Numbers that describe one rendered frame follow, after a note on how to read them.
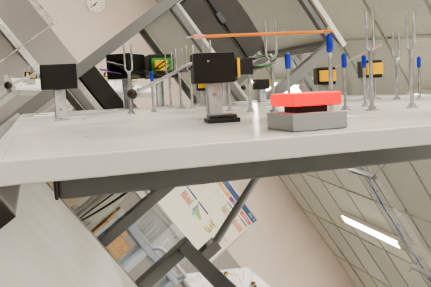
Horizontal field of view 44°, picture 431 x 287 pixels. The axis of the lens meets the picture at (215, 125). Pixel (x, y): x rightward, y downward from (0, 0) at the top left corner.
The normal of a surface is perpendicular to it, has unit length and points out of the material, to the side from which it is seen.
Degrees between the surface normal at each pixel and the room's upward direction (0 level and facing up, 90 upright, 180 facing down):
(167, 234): 95
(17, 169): 90
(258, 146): 90
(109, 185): 90
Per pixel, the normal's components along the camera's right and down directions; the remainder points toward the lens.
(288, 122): -0.95, 0.07
